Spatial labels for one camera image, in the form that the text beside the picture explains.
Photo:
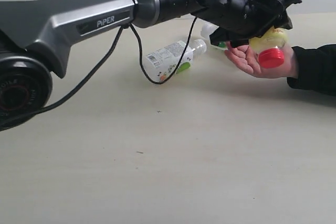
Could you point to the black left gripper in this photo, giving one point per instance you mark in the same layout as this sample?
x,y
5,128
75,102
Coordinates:
x,y
241,20

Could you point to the yellow juice bottle red cap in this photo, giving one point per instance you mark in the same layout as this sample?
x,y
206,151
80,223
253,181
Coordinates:
x,y
269,48

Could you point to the clear bottle white fruit label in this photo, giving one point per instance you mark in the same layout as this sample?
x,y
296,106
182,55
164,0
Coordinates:
x,y
175,57

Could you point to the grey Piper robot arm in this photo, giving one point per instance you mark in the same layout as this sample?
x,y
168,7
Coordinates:
x,y
37,36

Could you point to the black sleeved forearm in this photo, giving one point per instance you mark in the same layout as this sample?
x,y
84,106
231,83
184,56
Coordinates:
x,y
316,69

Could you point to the person's open hand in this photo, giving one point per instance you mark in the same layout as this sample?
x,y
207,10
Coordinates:
x,y
246,60

